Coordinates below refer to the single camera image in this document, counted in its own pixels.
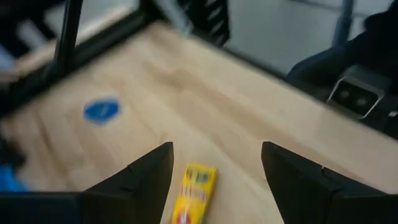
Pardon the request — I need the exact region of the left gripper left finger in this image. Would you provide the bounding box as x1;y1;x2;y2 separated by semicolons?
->
82;141;174;224

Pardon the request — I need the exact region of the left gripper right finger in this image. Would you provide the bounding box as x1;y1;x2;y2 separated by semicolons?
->
261;141;398;224

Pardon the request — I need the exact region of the yellow crayon box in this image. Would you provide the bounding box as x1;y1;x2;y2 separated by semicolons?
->
170;162;218;224

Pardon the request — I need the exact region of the blue coil wristband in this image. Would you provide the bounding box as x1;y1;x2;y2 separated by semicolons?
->
82;96;122;126

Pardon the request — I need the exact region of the blue plastic basket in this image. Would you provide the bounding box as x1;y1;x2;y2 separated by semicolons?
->
0;164;27;192

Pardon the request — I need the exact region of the silver table-level camera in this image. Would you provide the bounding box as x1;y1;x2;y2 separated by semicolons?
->
326;66;391;120

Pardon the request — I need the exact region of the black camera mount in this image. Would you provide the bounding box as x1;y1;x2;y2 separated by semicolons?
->
285;2;398;139

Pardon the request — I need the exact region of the black aluminium table frame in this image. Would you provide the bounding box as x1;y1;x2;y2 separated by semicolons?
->
0;0;398;139

